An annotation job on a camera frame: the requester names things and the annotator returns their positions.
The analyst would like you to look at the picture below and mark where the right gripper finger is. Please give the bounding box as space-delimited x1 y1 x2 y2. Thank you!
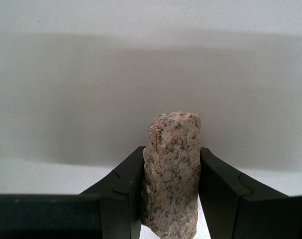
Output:
199 147 302 239
0 146 145 239

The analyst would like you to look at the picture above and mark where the pinkish speckled granite rock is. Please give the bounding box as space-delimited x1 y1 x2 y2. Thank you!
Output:
140 112 202 239

